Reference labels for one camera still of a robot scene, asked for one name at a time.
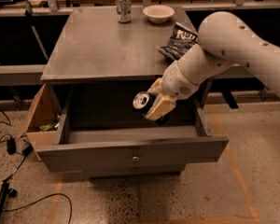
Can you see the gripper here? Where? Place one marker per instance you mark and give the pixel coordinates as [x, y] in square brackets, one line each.
[176, 82]

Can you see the blue pepsi can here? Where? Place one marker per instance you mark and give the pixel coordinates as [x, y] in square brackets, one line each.
[143, 101]

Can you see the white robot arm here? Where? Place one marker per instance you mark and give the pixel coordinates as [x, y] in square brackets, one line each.
[224, 39]

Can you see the open grey top drawer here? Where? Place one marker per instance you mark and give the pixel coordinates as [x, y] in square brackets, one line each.
[101, 134]

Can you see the silver green soda can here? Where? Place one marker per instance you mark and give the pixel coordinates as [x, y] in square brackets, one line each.
[124, 11]

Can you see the dark blue chip bag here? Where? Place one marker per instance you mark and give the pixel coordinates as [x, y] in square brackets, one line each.
[181, 40]

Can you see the grey wooden cabinet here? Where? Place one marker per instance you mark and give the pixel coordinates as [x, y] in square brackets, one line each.
[96, 51]

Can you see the white paper bowl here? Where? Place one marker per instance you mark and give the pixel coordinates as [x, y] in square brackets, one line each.
[158, 13]

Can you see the brown cardboard box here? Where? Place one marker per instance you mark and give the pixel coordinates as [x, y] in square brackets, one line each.
[43, 111]

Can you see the black power adapter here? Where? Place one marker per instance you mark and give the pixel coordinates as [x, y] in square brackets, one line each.
[11, 146]

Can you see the black stand base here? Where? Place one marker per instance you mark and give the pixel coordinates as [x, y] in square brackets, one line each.
[5, 191]

